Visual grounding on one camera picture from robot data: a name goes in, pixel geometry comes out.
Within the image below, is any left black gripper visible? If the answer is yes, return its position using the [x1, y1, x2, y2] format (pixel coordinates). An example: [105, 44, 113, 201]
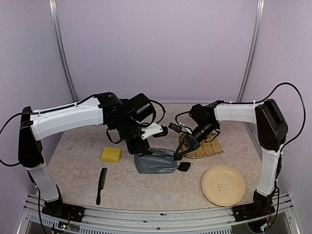
[113, 116, 150, 155]

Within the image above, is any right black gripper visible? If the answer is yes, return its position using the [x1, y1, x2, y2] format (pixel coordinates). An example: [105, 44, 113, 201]
[175, 121, 217, 156]

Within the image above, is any black clipper guard attachment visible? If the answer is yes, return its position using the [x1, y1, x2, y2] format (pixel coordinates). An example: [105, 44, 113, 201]
[177, 162, 191, 172]

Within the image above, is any grey zip pouch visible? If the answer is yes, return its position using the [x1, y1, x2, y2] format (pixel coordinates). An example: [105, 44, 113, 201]
[134, 148, 177, 174]

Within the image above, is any yellow sponge block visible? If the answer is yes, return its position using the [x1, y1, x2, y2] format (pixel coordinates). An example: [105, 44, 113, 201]
[101, 147, 122, 163]

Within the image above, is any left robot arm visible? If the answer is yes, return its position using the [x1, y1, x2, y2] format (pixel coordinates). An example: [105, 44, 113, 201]
[18, 92, 163, 217]

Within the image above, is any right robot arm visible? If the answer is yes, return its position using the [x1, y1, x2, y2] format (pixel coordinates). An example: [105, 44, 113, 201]
[174, 99, 288, 197]

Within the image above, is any woven bamboo tray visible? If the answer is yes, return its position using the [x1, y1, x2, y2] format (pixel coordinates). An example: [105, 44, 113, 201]
[184, 139, 223, 159]

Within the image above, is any black plastic comb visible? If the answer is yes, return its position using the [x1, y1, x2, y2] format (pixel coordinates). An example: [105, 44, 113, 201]
[96, 168, 107, 205]

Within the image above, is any beige round plate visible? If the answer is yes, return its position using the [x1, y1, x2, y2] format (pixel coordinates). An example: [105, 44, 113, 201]
[201, 166, 246, 207]

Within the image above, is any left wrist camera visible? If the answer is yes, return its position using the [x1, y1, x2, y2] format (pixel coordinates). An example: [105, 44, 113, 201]
[141, 123, 168, 139]

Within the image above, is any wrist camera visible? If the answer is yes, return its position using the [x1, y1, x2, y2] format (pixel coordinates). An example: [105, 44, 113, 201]
[168, 122, 185, 133]
[141, 123, 168, 139]

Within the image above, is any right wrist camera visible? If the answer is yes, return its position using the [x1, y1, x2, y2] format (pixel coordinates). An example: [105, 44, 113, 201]
[168, 122, 185, 133]

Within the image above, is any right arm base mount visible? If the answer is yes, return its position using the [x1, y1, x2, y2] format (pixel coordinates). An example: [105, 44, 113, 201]
[232, 189, 276, 222]

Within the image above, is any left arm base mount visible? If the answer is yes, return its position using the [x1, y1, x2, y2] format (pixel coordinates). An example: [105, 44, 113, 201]
[42, 194, 85, 223]

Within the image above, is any front aluminium rail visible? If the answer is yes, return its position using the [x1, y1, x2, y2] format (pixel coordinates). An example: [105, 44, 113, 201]
[17, 192, 303, 234]

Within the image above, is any left aluminium frame post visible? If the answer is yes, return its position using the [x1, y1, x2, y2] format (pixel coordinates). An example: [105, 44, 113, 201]
[49, 0, 78, 102]

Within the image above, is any aluminium frame post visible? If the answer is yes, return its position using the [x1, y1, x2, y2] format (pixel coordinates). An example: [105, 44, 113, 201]
[49, 0, 78, 102]
[236, 0, 265, 102]

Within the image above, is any right aluminium frame post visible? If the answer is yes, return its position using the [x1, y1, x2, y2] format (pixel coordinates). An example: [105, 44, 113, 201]
[236, 0, 265, 102]

